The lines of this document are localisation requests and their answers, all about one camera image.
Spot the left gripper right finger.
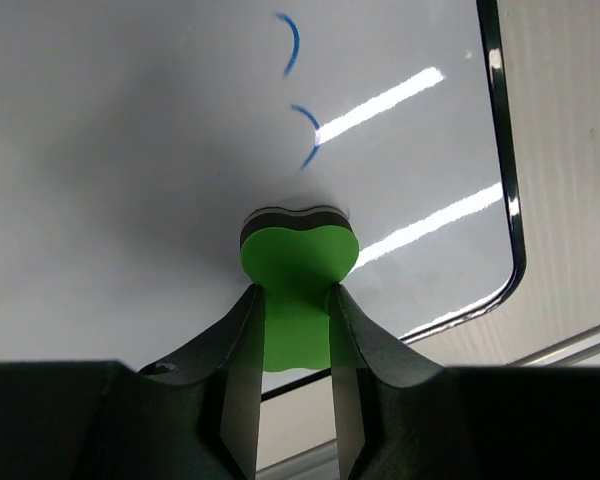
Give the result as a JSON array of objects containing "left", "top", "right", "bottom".
[{"left": 328, "top": 285, "right": 600, "bottom": 479}]

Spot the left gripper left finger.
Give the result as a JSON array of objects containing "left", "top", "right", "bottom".
[{"left": 0, "top": 286, "right": 265, "bottom": 479}]

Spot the green whiteboard eraser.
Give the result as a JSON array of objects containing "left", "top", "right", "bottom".
[{"left": 240, "top": 205, "right": 360, "bottom": 373}]

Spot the small whiteboard black frame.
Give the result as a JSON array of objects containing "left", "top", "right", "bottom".
[{"left": 0, "top": 0, "right": 528, "bottom": 402}]

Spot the aluminium mounting rail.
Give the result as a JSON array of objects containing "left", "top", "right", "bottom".
[{"left": 256, "top": 326, "right": 600, "bottom": 479}]

